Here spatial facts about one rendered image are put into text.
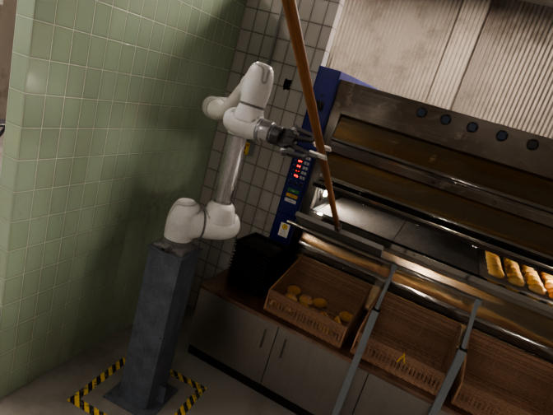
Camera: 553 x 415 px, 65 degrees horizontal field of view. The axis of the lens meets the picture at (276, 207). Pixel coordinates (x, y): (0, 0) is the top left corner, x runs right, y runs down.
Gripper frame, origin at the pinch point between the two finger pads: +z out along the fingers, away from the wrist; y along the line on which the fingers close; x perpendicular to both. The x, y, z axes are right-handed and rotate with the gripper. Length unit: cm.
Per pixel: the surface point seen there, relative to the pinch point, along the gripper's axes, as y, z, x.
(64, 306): 110, -122, -84
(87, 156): 31, -123, -37
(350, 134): -67, -21, -117
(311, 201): -22, -32, -145
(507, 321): 0, 112, -155
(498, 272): -28, 98, -158
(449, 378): 49, 86, -115
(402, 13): -353, -78, -321
